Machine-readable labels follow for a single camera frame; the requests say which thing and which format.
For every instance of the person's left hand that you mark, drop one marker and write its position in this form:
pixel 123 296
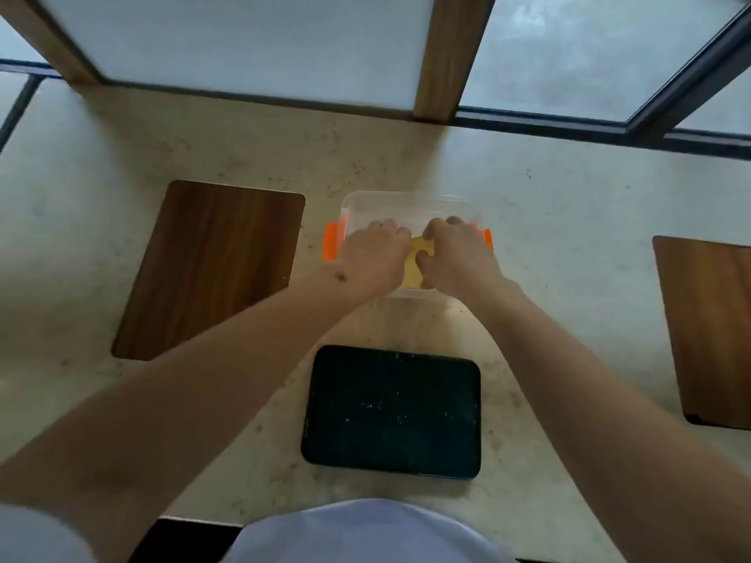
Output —
pixel 369 263

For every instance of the person's right hand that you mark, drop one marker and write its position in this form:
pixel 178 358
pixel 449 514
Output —
pixel 463 263

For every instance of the toast slice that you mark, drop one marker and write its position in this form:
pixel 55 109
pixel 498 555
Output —
pixel 418 269

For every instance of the clear container with orange clips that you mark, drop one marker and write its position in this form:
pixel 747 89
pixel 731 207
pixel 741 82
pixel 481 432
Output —
pixel 405 208

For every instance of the black rectangular tray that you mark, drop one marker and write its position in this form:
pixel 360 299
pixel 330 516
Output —
pixel 393 410

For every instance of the person's right forearm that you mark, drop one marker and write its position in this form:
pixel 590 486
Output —
pixel 587 416

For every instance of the person's left forearm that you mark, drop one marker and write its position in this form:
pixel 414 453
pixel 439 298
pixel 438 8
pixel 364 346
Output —
pixel 176 404

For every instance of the brown wooden placemat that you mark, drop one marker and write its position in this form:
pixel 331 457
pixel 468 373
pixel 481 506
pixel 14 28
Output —
pixel 205 269
pixel 710 328

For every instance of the white frosted glass panel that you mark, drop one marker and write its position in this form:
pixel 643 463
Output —
pixel 235 40

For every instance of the white shirt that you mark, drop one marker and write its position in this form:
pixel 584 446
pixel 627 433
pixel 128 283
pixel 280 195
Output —
pixel 364 533

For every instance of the black window frame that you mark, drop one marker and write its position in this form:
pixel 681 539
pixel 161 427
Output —
pixel 23 68
pixel 540 120

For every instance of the wooden window post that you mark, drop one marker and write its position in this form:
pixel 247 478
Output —
pixel 452 52
pixel 56 46

